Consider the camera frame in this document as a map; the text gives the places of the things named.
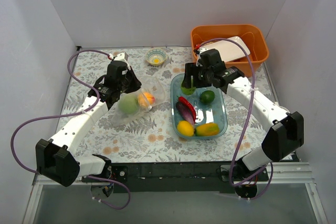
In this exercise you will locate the orange plastic bin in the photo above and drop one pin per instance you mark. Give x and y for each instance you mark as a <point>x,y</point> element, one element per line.
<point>250,35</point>

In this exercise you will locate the orange peach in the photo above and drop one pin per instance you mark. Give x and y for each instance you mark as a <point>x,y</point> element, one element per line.
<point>146,99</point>

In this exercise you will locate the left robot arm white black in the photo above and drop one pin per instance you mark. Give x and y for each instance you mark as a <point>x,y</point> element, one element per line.
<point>55,157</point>

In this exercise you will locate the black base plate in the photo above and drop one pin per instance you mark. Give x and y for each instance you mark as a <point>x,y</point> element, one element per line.
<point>173,176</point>

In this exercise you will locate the small patterned bowl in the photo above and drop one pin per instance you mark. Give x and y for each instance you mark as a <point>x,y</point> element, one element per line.
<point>156,56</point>

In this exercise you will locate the purple eggplant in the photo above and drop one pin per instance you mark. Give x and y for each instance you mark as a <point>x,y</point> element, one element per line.
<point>185,112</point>

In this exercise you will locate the orange green mango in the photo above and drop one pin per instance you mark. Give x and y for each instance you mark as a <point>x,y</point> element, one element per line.
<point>208,129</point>

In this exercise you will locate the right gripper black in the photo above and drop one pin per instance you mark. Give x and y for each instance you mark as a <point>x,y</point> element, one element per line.
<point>193,74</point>

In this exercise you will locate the clear blue plastic tray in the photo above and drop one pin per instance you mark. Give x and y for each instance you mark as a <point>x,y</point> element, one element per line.
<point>213,113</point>

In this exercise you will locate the clear zip top bag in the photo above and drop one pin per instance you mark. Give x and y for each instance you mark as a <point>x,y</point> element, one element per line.
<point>149,84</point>

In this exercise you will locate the green cabbage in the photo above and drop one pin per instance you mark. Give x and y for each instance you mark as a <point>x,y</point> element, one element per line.
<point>128,104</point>

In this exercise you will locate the yellow lemon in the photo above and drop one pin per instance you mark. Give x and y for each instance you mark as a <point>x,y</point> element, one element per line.
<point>185,128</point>

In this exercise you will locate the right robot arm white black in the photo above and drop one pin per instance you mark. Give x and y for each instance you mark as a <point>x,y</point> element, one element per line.
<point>285,130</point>

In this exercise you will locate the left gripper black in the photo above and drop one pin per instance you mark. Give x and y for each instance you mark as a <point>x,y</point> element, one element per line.
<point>130,82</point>

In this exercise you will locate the dark green lime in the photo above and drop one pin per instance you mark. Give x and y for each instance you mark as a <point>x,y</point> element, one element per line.
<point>207,97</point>

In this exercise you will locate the red chili pepper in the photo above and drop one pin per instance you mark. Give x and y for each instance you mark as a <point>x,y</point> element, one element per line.
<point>191,108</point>

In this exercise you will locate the light green bumpy fruit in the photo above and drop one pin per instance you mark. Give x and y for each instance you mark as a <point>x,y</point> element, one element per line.
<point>188,91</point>

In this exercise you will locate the white rectangular plate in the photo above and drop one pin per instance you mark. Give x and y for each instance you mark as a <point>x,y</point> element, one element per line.
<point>229,51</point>

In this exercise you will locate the floral table mat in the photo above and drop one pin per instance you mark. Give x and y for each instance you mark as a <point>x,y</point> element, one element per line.
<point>152,137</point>

